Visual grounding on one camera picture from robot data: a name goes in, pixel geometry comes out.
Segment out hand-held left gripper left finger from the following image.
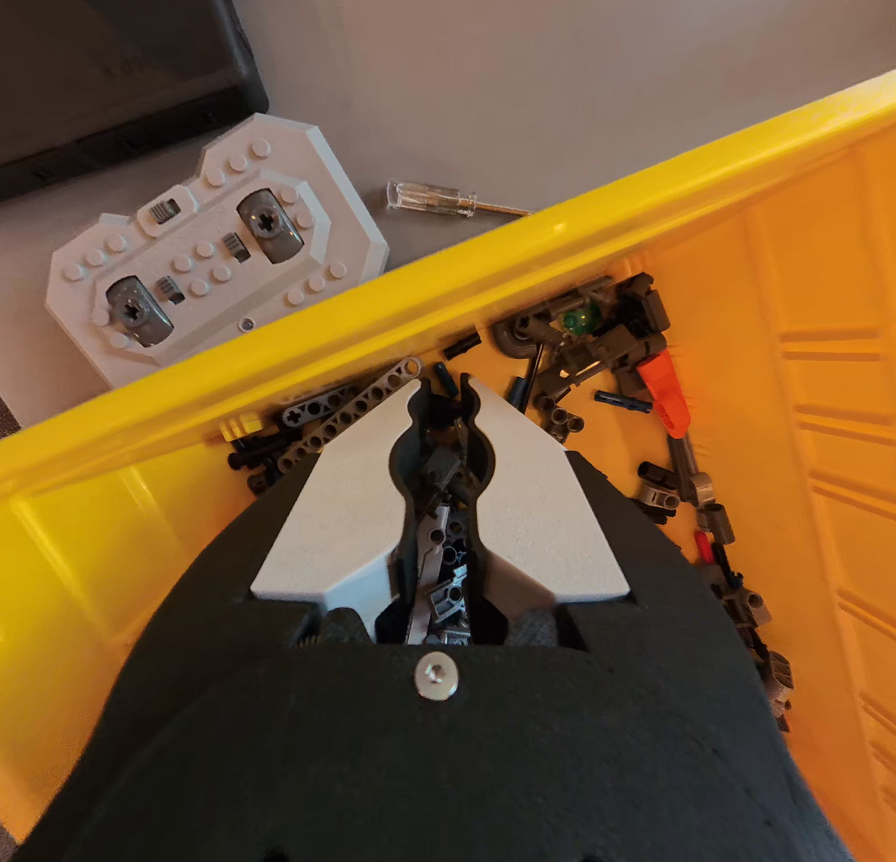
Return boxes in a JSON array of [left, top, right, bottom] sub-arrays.
[[250, 379, 424, 642]]

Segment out grey long holed beam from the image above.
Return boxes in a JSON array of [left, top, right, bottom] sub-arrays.
[[276, 357, 423, 474]]

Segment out narrow orange curved panel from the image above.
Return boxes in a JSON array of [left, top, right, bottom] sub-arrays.
[[637, 350, 693, 437]]

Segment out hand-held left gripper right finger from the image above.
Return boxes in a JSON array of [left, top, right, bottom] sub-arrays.
[[462, 375, 631, 645]]

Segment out yellow plastic bin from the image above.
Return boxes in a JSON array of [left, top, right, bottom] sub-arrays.
[[0, 71, 896, 862]]

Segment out white remote controller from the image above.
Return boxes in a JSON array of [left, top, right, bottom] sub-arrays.
[[44, 113, 389, 389]]

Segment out pile of building brick pieces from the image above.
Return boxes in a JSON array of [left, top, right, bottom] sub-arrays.
[[227, 274, 795, 733]]

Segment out clear handled screwdriver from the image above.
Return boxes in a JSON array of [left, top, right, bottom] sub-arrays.
[[385, 179, 534, 217]]

